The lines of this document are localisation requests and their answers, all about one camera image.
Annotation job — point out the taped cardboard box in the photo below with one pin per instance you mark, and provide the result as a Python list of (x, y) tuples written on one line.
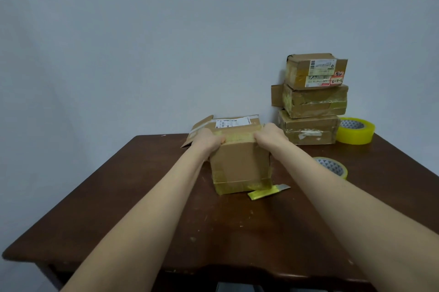
[(236, 161)]

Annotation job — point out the thin yellow tape roll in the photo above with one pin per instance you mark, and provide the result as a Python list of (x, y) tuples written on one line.
[(332, 166)]

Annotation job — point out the cardboard box with red label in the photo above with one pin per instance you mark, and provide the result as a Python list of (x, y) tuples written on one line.
[(313, 71)]

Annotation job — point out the cardboard box with white scrap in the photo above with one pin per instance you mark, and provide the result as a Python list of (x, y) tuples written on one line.
[(308, 127)]

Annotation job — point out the cardboard box with loose flap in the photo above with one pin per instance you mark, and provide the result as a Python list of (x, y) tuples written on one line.
[(310, 100)]

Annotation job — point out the person's right fingers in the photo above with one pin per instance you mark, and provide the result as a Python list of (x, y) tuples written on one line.
[(259, 137)]

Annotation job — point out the person's right forearm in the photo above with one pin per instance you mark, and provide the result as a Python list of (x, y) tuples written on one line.
[(360, 212)]

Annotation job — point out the yellow utility knife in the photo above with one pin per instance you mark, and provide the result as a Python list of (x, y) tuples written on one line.
[(267, 192)]

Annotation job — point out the person's left forearm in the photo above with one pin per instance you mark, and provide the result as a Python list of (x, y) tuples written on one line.
[(140, 223)]

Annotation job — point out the person's right hand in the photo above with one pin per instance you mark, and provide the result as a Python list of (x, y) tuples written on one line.
[(271, 136)]

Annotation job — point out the thick yellow tape roll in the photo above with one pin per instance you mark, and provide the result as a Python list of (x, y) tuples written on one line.
[(355, 130)]

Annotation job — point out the person's left hand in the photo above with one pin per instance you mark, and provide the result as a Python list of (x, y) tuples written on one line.
[(205, 141)]

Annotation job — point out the dark brown wooden table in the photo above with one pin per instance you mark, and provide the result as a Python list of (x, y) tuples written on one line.
[(212, 233)]

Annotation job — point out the person's left fingers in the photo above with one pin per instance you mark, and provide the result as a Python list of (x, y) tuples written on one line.
[(218, 139)]

